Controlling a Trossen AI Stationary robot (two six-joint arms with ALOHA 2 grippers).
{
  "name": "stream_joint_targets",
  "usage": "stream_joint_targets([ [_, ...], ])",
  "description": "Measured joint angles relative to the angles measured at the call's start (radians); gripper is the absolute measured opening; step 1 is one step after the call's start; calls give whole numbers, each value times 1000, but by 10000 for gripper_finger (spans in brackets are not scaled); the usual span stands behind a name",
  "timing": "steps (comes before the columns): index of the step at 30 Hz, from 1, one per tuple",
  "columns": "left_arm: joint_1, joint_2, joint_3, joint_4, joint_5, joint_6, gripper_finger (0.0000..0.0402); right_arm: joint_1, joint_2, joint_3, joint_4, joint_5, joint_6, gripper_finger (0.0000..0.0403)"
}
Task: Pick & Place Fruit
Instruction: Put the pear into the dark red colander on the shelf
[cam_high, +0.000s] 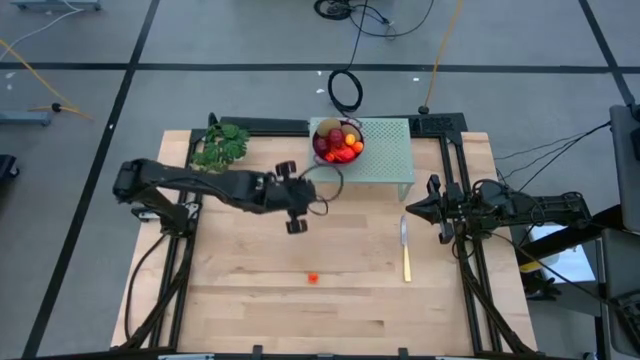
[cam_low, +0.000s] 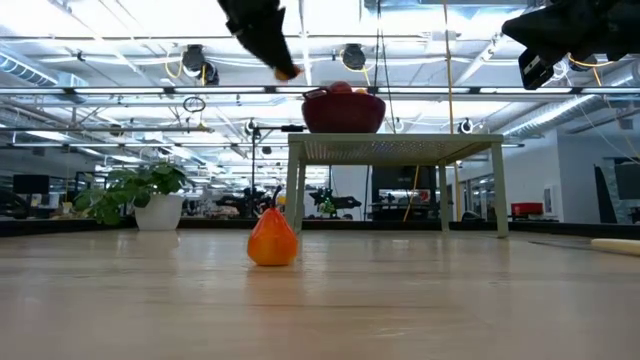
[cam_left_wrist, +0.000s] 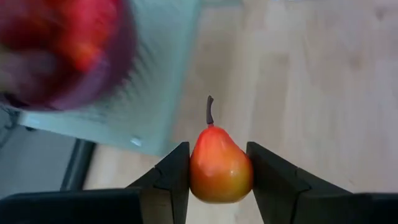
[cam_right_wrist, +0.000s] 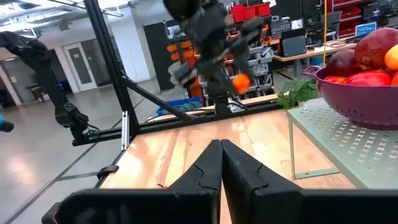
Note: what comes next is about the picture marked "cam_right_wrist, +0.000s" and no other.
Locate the round yellow-orange fruit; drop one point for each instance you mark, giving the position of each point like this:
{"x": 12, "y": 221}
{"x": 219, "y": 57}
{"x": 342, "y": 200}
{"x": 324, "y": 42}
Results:
{"x": 392, "y": 57}

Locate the red metal shelving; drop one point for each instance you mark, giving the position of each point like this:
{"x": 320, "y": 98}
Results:
{"x": 348, "y": 14}

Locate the purple plastic colander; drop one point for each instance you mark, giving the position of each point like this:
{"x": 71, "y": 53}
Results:
{"x": 357, "y": 105}

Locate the black idle robot arm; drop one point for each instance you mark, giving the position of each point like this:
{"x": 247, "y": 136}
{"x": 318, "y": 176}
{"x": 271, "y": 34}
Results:
{"x": 34, "y": 56}

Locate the dark red pomegranate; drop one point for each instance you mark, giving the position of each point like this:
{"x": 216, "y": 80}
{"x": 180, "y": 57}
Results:
{"x": 376, "y": 46}
{"x": 342, "y": 63}

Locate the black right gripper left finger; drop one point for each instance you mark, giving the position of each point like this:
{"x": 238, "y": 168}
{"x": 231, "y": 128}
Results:
{"x": 192, "y": 202}

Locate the dark grey case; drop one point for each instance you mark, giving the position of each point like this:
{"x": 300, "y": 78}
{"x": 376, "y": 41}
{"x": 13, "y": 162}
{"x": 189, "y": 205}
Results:
{"x": 293, "y": 46}

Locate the orange pear-shaped fruit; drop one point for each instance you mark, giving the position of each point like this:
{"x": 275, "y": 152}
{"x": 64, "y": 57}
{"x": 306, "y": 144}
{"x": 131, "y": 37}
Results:
{"x": 241, "y": 84}

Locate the laptop with blue screen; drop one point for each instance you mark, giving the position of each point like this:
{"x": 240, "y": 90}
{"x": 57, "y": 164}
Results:
{"x": 366, "y": 29}

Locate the red orange mango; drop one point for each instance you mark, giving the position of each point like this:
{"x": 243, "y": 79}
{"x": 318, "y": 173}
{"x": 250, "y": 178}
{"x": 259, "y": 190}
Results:
{"x": 370, "y": 78}

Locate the blue bin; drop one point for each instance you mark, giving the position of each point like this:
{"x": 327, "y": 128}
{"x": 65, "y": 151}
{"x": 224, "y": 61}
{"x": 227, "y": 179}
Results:
{"x": 177, "y": 104}

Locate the silver frame bracket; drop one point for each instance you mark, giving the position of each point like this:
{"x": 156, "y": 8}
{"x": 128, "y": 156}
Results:
{"x": 125, "y": 130}

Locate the green perforated metal shelf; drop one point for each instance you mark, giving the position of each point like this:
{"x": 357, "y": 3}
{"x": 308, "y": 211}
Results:
{"x": 357, "y": 155}

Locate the green plant in white pot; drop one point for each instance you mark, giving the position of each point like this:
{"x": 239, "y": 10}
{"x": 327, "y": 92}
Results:
{"x": 297, "y": 91}

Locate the wooden desk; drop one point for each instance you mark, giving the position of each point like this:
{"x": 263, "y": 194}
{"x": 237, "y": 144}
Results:
{"x": 311, "y": 51}

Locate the grey door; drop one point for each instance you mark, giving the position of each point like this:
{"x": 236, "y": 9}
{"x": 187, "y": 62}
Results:
{"x": 79, "y": 67}

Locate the red storage bin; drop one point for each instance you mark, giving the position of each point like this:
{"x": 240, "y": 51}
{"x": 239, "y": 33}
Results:
{"x": 249, "y": 13}
{"x": 262, "y": 9}
{"x": 237, "y": 12}

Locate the black rack with storage bins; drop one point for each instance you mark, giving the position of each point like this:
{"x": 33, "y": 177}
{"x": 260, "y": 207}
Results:
{"x": 182, "y": 51}

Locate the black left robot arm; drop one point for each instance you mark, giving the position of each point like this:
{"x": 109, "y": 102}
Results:
{"x": 183, "y": 7}

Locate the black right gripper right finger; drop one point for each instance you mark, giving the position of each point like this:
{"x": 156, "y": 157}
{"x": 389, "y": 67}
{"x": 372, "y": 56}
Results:
{"x": 264, "y": 202}

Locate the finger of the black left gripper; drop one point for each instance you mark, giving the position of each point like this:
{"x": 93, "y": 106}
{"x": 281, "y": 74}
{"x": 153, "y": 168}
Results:
{"x": 245, "y": 60}

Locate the black aluminium rig frame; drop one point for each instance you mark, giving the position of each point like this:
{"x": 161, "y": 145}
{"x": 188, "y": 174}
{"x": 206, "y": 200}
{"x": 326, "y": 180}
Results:
{"x": 104, "y": 46}

